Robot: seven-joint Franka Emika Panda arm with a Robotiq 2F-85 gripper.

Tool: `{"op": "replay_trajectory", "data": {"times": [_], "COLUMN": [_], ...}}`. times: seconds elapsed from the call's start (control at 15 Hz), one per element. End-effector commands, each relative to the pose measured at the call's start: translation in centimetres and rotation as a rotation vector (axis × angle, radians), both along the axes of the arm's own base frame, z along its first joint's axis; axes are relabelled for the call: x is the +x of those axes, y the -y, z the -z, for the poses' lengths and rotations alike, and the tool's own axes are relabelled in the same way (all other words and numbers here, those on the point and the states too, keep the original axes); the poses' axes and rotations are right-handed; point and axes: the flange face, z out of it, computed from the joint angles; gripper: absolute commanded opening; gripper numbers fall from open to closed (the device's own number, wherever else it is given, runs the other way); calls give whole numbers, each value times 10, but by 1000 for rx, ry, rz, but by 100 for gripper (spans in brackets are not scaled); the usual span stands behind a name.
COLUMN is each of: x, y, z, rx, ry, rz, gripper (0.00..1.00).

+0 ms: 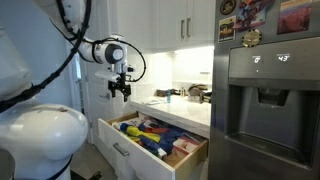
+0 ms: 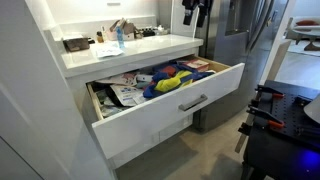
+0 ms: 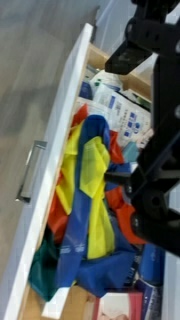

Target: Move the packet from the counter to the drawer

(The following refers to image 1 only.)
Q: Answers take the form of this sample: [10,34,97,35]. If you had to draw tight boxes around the white printed papers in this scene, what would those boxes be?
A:
[111,113,151,132]

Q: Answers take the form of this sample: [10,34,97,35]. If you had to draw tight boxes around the silver drawer handle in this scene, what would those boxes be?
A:
[112,142,131,157]

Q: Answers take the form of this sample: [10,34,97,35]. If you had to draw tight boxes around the white room door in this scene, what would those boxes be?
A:
[79,0,118,145]

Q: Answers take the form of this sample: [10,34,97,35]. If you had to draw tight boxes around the round gold black magnet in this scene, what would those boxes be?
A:
[241,28,263,48]

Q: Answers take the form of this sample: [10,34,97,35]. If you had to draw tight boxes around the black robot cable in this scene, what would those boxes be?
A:
[0,0,147,113]

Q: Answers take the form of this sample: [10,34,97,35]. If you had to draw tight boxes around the colourful character fridge magnet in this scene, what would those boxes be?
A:
[233,0,273,32]

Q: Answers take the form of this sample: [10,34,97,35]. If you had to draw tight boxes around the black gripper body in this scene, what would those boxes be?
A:
[108,72,132,93]

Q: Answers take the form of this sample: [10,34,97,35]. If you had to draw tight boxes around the yellow and blue cloth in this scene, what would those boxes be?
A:
[119,122,162,148]

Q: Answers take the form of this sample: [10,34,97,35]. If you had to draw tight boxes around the stainless steel refrigerator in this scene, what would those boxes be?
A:
[208,0,320,180]

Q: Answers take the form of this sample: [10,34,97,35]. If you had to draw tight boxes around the dark brown box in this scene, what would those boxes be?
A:
[155,88,170,98]

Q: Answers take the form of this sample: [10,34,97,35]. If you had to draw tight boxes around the white wooden drawer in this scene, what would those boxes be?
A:
[97,111,209,180]

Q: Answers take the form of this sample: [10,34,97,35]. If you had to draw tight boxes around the white cabinet door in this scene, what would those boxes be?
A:
[186,0,217,46]
[156,0,188,49]

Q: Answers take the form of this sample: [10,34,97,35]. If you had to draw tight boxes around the rectangular poster fridge magnet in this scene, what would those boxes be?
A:
[218,15,237,44]

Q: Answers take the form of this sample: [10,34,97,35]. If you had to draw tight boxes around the round dark fridge magnet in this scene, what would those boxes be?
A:
[219,0,237,16]

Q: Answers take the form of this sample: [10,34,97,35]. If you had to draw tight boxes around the dark blue cloth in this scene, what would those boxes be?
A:
[141,124,184,157]

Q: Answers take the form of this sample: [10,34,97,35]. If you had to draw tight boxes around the silver door lever handle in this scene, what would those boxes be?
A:
[98,92,111,101]

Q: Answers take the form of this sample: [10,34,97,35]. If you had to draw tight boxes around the landscape picture fridge magnet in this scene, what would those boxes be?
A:
[276,0,314,36]

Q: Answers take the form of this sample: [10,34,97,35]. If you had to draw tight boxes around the red and white box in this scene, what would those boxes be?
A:
[172,132,203,160]

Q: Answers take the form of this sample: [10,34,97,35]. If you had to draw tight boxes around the silver cabinet door handle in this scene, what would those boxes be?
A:
[186,17,192,38]
[180,19,186,39]

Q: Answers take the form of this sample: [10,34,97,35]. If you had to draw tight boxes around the black floor object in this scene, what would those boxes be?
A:
[70,169,103,180]

